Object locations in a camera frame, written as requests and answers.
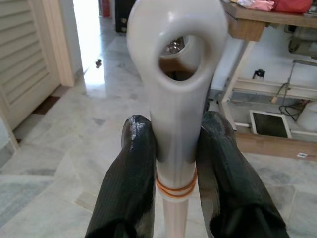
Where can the black speaker box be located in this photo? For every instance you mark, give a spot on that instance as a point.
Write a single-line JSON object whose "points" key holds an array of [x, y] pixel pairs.
{"points": [[122, 17]]}

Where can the red fabric bag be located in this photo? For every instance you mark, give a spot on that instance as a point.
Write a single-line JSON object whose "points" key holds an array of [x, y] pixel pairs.
{"points": [[292, 6]]}

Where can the beige louvered door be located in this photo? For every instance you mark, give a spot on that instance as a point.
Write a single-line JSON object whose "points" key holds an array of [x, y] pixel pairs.
{"points": [[22, 62]]}

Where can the wooden table with white legs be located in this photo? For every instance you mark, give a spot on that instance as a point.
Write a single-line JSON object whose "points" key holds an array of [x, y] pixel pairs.
{"points": [[247, 29]]}

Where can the small floor sticker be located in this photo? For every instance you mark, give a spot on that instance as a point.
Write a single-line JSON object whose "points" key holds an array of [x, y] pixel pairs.
{"points": [[302, 155]]}

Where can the pink cloth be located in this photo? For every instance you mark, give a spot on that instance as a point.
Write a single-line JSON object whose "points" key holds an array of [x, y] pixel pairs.
{"points": [[258, 5]]}

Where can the white broom with pink shaft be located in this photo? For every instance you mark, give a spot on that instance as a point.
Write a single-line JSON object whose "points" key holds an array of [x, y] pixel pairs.
{"points": [[178, 124]]}

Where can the orange rubber band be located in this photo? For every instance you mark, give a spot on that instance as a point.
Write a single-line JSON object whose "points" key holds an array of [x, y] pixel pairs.
{"points": [[173, 190], [175, 197]]}

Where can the beige door frame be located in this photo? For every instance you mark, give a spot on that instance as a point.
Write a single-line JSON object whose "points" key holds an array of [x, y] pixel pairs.
{"points": [[62, 37]]}

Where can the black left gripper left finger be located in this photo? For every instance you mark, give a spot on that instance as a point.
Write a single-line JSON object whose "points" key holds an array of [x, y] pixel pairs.
{"points": [[128, 178]]}

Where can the small dark floor object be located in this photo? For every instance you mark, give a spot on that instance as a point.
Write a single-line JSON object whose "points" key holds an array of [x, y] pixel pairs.
{"points": [[98, 63]]}

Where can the red fire extinguisher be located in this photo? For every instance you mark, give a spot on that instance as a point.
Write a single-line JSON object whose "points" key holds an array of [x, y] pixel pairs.
{"points": [[106, 8]]}

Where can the white framed dark tablet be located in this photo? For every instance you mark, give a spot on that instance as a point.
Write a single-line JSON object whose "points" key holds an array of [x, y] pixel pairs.
{"points": [[268, 124]]}

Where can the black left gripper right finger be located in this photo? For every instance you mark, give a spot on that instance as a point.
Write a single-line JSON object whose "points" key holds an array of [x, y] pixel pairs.
{"points": [[227, 178]]}

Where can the black wall plug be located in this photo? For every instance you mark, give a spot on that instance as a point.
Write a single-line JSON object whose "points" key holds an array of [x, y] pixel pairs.
{"points": [[259, 74]]}

